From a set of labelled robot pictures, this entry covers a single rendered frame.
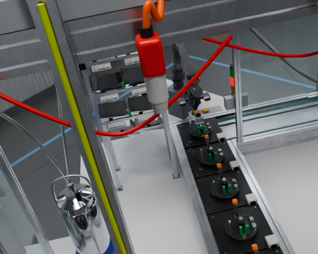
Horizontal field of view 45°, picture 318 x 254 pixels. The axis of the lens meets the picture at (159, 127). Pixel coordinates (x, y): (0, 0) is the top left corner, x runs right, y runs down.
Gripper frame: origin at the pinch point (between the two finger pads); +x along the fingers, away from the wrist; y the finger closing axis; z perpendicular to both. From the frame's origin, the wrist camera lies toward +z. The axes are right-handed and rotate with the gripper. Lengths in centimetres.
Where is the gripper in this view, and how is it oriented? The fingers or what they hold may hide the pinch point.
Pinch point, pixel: (194, 106)
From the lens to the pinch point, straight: 229.6
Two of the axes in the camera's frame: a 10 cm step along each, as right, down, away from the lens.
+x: 1.6, 8.0, 5.8
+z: -1.5, -5.6, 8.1
